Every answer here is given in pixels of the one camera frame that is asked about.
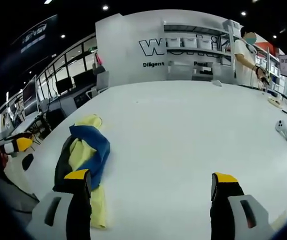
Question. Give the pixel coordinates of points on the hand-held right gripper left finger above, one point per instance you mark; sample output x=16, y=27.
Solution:
x=55, y=215

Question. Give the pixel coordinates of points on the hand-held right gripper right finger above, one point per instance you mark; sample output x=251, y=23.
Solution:
x=236, y=212

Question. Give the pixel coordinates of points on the blue yellow black garment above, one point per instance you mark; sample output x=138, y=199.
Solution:
x=95, y=147

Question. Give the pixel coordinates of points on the grey side desk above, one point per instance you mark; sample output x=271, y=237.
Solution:
x=26, y=123

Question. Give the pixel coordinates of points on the black computer monitor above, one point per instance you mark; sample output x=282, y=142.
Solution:
x=64, y=85
x=83, y=77

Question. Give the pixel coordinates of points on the white chair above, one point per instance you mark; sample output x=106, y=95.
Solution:
x=102, y=82

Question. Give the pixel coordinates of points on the grey bag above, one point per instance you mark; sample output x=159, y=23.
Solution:
x=98, y=68

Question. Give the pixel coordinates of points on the small black object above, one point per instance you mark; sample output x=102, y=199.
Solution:
x=285, y=112

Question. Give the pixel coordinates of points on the beige power strip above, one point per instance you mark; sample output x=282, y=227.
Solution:
x=275, y=102

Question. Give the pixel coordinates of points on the pink bag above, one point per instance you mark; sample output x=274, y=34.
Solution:
x=99, y=58

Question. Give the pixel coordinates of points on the small white object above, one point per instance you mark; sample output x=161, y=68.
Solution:
x=217, y=83

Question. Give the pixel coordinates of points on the metal shelf with white bins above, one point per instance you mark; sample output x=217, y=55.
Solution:
x=198, y=42

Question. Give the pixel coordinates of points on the large monitor with silver frame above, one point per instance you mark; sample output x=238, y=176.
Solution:
x=30, y=96

